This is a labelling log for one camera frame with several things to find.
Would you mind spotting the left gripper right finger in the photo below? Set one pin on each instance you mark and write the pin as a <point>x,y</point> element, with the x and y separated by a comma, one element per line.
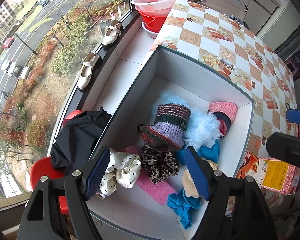
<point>200,171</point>

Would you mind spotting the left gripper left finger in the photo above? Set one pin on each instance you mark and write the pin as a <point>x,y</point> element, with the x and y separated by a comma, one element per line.
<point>94,172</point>

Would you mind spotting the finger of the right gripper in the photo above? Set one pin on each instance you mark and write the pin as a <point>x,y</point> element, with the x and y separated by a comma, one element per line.
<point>293,116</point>

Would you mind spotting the beige knit sock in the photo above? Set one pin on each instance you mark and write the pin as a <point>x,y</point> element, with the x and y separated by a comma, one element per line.
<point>188,183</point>

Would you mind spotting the blue cloth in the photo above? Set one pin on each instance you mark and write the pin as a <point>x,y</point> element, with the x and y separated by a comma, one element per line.
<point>181,204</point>

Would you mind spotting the light blue fluffy scrunchie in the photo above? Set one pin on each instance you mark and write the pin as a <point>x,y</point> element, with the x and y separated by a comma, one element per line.
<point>202,128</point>

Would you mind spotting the purple striped knit hat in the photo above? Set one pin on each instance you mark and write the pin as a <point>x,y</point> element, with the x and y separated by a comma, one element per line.
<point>166,133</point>

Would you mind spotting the pink navy striped knit sock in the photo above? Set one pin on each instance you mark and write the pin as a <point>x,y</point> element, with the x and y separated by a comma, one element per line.
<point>225,112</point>

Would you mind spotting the pink patterned paper box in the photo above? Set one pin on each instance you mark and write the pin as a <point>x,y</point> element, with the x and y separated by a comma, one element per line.
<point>281,177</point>

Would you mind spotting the white polka dot scrunchie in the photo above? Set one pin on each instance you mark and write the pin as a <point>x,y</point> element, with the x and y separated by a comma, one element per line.
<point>123,169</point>

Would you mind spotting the black jacket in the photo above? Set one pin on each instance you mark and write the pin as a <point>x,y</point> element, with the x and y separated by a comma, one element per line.
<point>77,139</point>

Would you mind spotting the leopard print scrunchie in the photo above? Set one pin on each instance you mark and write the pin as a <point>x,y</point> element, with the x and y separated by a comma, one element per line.
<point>159,165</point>

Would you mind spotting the pink foam sheet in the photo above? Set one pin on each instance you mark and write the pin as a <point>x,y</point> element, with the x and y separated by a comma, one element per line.
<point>158,192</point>

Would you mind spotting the floral tissue pack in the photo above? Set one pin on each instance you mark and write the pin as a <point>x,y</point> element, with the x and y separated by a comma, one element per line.
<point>254,166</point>

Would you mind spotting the red plastic chair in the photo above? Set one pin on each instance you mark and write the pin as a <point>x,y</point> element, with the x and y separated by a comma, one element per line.
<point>44,167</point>

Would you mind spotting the grey cardboard storage box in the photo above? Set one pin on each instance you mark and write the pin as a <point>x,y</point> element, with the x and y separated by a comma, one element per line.
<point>133,210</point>

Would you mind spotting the checkered patterned tablecloth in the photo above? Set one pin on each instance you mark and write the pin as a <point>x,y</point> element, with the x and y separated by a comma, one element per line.
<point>238,54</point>

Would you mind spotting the cream shoe near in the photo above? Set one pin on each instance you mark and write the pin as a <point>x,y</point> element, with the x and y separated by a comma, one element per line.
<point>90,63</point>

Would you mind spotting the cream shoe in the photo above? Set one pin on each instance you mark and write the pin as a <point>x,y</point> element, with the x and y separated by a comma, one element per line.
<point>112,34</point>
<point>90,63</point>

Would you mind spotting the cream shoe far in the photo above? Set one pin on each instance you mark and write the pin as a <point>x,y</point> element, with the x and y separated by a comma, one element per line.
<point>112,34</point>

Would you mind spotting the white basin under stack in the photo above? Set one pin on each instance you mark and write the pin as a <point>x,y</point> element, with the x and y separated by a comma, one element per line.
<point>150,33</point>

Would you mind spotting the red plastic basin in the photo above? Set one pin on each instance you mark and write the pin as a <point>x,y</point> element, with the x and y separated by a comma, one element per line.
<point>152,23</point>

